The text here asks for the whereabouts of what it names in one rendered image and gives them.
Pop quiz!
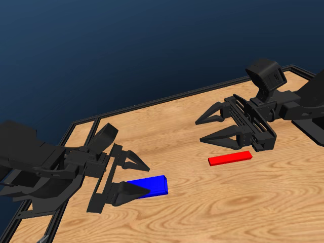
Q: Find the black table frame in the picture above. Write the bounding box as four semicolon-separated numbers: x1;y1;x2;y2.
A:
0;64;317;243

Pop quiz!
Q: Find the thin red peg bar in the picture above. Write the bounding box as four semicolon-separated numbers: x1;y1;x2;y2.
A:
208;150;253;167

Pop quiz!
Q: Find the blue hollow socket block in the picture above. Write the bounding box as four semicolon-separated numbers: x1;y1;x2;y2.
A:
126;175;169;199

